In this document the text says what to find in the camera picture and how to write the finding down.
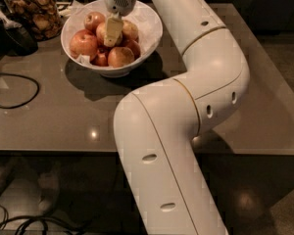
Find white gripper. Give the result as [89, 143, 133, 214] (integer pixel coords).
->
[104, 0, 137, 47]

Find yellow-red apple front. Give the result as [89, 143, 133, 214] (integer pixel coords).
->
[108, 47, 134, 68]

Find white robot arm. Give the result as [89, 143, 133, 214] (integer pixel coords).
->
[106, 0, 250, 235]

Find red apple far left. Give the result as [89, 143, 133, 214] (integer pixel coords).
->
[70, 29, 98, 61]

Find glass jar of dried chips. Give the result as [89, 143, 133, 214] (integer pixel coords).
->
[4, 0, 62, 41]

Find red apple top back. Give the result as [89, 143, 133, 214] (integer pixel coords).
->
[84, 11, 106, 32]

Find dark red apple low front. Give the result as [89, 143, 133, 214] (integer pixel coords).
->
[92, 48, 109, 67]

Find yellow-red apple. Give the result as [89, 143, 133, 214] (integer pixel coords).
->
[108, 47, 134, 68]
[122, 20, 138, 40]
[96, 23, 123, 47]

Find black scoop with white handle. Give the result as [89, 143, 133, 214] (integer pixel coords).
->
[0, 9, 38, 56]

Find black cable on table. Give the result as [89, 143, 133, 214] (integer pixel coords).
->
[0, 71, 41, 110]

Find black cables on floor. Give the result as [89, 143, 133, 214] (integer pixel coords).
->
[0, 203, 89, 235]

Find white ceramic bowl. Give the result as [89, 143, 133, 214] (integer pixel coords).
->
[60, 0, 164, 79]

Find red apple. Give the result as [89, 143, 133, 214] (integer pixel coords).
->
[84, 11, 106, 32]
[70, 29, 98, 61]
[121, 39, 141, 59]

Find red apple right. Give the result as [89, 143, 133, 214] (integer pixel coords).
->
[121, 39, 141, 59]

